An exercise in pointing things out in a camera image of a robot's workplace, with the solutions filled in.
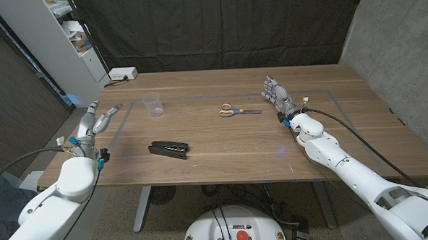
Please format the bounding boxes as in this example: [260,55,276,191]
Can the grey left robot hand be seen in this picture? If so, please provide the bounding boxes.
[67,98,125,160]

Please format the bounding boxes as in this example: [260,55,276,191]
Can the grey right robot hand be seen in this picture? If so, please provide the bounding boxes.
[260,73,300,121]

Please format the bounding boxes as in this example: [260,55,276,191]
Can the clear plastic measuring cup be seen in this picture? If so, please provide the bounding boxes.
[141,91,165,118]

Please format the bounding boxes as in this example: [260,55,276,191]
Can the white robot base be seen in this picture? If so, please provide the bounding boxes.
[181,202,288,240]

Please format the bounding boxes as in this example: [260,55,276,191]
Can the black stapler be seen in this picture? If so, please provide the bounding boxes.
[147,140,190,162]

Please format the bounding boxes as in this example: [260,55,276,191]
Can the white power strip box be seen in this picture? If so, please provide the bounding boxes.
[108,67,139,82]

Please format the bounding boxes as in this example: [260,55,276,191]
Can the cardboard box with blue tape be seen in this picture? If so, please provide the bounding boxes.
[70,30,93,53]

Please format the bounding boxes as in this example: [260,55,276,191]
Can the white shelf cabinet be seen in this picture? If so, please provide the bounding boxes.
[0,0,112,112]

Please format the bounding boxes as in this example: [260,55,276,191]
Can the black backdrop curtain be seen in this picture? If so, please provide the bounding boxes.
[70,0,368,77]

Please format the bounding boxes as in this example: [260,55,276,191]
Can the grey table leg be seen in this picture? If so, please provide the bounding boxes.
[131,186,155,233]
[312,180,338,231]

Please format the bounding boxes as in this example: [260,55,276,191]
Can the round black floor fan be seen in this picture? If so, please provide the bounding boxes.
[147,185,178,206]

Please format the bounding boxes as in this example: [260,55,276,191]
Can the person leg in jeans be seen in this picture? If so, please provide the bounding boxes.
[0,158,42,240]

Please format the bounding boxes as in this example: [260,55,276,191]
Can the black power adapter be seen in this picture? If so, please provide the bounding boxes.
[291,226,311,240]

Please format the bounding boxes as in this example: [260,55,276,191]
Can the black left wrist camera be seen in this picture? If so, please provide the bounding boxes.
[97,147,111,164]

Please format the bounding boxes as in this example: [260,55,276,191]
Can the yellow handled scissors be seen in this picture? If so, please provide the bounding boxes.
[218,101,263,119]

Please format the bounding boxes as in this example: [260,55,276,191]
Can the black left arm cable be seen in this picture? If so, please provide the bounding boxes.
[0,145,69,199]

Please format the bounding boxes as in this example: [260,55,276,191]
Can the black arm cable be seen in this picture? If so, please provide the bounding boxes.
[0,145,69,199]
[299,103,419,193]

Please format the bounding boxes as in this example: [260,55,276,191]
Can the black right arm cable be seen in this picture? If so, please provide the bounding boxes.
[299,103,419,193]

